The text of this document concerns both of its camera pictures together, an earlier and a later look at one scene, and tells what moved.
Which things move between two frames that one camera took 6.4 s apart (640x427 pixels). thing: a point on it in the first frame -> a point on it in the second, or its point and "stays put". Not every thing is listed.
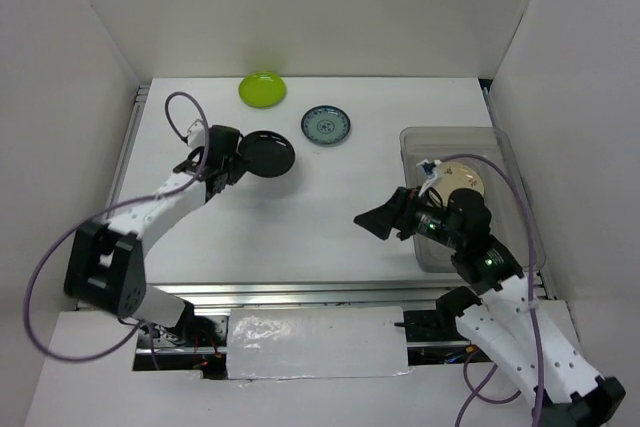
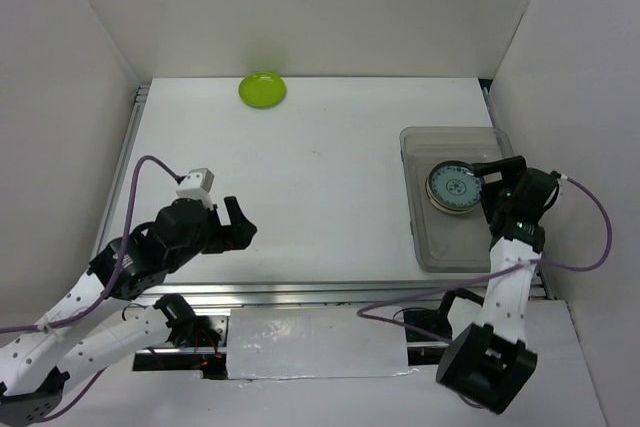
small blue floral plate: x=325 y=124 -> x=453 y=184
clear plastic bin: x=508 y=217 stays put
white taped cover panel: x=316 y=342 stays put
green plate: x=262 y=89 stays put
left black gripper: x=240 y=165 -> x=241 y=230
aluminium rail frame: x=347 y=295 stays put
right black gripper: x=400 y=206 -> x=513 y=170
